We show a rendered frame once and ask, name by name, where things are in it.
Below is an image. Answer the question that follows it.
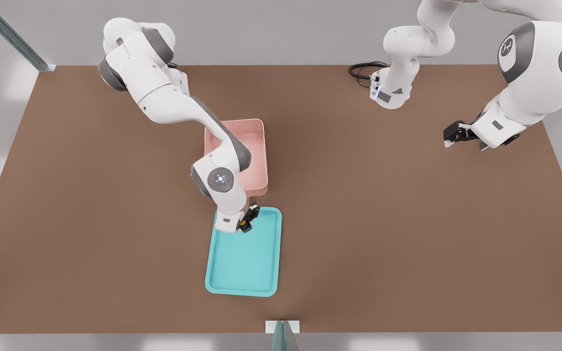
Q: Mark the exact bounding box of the pale blue-green tray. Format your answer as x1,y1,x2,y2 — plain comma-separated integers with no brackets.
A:
205,206,282,297

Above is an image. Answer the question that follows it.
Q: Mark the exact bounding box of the black cable loop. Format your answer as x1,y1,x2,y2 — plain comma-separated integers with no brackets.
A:
348,61,389,89

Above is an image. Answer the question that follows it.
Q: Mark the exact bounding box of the pink box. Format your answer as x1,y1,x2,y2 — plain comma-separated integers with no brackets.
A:
204,118,269,195

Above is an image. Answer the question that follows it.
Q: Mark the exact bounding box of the silver frame post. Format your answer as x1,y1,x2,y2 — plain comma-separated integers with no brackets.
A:
265,320,301,351
0,0,57,73

